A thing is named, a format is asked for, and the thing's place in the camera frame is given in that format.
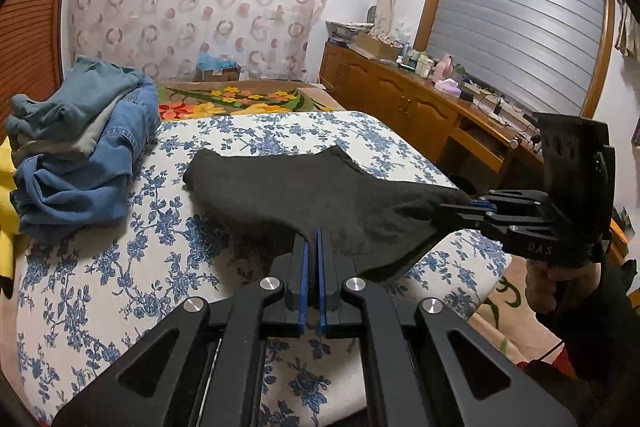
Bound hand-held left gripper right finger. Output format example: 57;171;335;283
316;229;578;427

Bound group of toiletry bottles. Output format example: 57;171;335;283
397;42;436;78

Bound black pants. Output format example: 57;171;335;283
182;145;476;284

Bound brown slatted wooden wardrobe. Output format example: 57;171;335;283
0;0;81;142

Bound grey folded cloth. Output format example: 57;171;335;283
30;99;126;160

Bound blue floral white mat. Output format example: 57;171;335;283
15;111;513;427

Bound open cardboard box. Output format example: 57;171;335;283
352;32;401;60

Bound person's right hand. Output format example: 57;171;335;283
525;258;567;315

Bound blue denim jeans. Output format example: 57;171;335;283
12;74;163;235

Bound hanging beige cloth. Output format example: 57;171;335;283
612;0;640;58

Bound white power strip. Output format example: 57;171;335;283
465;79;531;128

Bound small cardboard box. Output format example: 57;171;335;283
196;64;241;82

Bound blue plastic bag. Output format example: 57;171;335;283
197;53;236;70

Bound stack of papers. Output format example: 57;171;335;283
326;21;375;45

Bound yellow cloth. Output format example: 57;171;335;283
0;137;21;298

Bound wooden side cabinet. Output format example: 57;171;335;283
320;42;631;268

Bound grey window blind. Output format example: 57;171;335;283
427;0;606;115

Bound person's right forearm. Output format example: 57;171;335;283
520;252;640;427

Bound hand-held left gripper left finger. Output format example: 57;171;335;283
52;229;313;427

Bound light blue jeans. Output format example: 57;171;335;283
7;56;143;152

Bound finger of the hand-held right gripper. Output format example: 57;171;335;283
437;202;512;239
467;189;551;215

